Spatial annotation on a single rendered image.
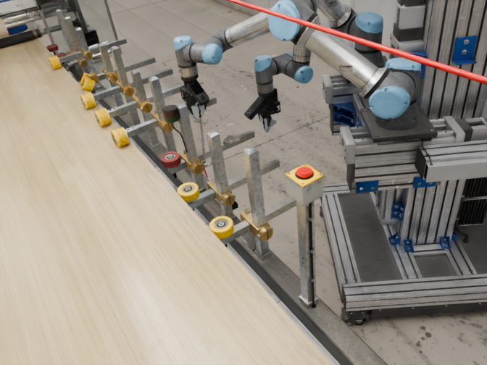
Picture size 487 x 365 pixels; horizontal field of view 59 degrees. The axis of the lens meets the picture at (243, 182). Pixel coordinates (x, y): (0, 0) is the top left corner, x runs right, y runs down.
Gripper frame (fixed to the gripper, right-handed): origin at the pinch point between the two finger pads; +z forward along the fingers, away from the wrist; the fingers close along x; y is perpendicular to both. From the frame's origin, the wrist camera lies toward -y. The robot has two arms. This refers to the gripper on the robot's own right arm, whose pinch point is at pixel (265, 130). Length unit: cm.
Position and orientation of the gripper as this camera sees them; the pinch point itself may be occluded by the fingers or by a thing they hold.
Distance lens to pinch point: 207.5
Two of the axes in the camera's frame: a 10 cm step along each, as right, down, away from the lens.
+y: 8.4, -4.1, 3.7
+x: -5.4, -4.6, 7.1
